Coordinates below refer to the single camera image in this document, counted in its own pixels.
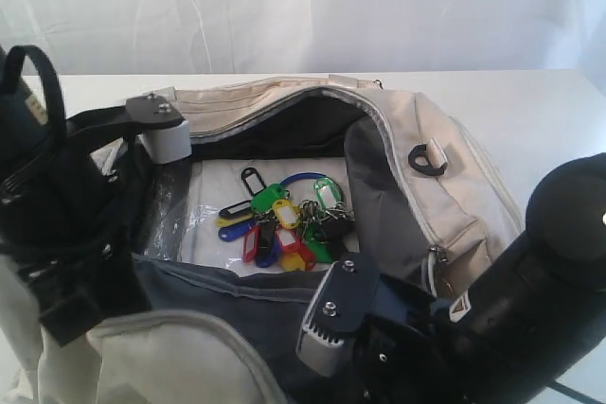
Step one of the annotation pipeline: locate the beige duffel bag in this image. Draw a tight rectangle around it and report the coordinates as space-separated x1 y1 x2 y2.
1 77 522 403

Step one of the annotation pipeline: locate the green key tag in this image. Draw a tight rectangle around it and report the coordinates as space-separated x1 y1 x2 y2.
251 184 289 213

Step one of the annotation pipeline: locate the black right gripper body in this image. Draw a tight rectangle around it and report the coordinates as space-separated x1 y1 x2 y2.
333 280 468 403

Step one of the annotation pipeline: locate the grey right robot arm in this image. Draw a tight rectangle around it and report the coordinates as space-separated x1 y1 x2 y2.
325 154 605 403

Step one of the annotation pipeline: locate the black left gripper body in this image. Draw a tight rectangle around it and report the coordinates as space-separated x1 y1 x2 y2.
1 141 152 345

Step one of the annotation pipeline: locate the blue cord loop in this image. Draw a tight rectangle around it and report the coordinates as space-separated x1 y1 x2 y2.
278 167 330 189

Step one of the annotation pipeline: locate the red key tag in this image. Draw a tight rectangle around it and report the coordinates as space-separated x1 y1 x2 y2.
242 226 260 263

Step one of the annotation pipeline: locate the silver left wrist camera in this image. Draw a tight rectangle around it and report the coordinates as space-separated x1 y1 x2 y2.
125 94 192 165

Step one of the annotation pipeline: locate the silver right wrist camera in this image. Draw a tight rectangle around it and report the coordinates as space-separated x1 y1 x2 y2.
295 253 380 378

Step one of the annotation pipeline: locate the black key tag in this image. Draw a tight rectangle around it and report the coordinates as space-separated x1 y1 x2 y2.
219 201 253 220
241 167 266 197

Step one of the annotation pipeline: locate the yellow key tag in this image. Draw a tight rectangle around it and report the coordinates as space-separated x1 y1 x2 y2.
272 199 299 230

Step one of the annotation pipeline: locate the blue key tag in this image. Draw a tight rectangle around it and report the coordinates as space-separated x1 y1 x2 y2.
218 220 257 242

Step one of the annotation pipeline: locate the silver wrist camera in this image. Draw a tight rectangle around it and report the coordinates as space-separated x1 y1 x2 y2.
125 94 192 165
295 253 380 378

